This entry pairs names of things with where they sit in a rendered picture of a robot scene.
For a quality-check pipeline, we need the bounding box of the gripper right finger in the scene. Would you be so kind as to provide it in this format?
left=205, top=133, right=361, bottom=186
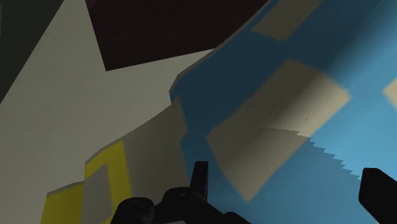
left=358, top=167, right=397, bottom=224

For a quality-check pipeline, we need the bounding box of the yellow grey patterned cushion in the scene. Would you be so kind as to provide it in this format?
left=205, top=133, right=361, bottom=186
left=40, top=96, right=190, bottom=224

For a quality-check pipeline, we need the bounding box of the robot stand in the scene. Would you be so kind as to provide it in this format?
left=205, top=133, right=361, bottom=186
left=85, top=0, right=270, bottom=72

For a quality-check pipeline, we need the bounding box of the blue bed with beige patches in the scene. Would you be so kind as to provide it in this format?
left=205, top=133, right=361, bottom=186
left=169, top=0, right=397, bottom=224

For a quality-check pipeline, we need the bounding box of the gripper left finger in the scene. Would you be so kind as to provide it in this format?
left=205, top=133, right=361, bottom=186
left=110, top=160, right=209, bottom=224

